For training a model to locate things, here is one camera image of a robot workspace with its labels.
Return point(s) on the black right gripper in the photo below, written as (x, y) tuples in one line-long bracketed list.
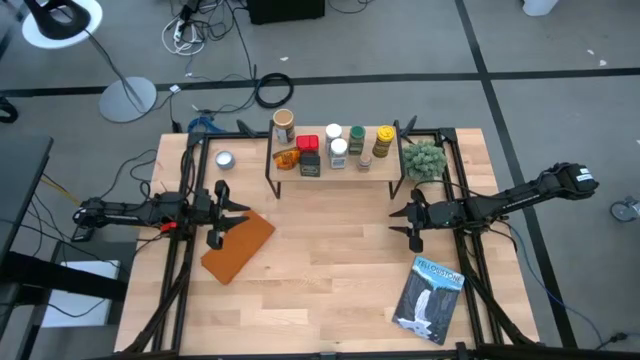
[(445, 215)]

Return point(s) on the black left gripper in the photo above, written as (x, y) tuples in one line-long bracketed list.
[(205, 210)]

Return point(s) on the small cork-top saffron jar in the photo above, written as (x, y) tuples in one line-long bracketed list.
[(364, 162)]

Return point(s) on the orange brown spice pouch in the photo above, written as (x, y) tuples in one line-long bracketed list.
[(286, 159)]

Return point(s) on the dark green pepper tin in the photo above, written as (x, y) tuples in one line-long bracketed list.
[(310, 165)]

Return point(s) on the white-lid bagel seasoning jar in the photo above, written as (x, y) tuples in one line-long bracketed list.
[(338, 152), (333, 131)]

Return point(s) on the tan-lid spice jar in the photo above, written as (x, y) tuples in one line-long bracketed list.
[(283, 125)]

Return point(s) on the red paprika tin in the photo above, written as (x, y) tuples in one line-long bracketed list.
[(307, 142)]

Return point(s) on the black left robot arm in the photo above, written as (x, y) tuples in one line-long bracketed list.
[(125, 217)]

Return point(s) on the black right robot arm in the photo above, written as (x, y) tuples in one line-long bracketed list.
[(525, 197)]

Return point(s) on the wooden shelf with black legs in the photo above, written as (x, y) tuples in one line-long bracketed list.
[(385, 172)]

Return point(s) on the folded orange cloth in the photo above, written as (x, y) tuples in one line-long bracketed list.
[(240, 250)]

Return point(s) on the small silver candle tin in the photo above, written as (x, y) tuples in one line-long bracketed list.
[(225, 160)]

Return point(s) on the green potted plant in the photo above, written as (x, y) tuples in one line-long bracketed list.
[(424, 161)]

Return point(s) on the Yellowstone waterfall booklet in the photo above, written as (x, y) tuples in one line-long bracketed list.
[(430, 305)]

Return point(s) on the yellow-lid spice jar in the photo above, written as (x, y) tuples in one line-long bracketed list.
[(384, 141)]

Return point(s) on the green-lid spice jar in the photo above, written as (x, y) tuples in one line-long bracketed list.
[(357, 140)]

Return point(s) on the floor stand with round base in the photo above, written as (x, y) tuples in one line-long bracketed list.
[(127, 100)]

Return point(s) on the white box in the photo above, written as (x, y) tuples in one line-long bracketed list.
[(80, 305)]

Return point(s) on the white power strip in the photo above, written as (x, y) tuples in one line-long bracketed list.
[(178, 31)]

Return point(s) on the black desk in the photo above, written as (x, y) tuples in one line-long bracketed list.
[(20, 190)]

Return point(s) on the grey caster wheel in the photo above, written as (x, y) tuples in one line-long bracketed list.
[(625, 209)]

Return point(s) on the black box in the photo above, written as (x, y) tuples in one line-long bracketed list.
[(285, 10)]

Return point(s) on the white container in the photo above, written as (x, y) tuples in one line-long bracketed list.
[(540, 6)]

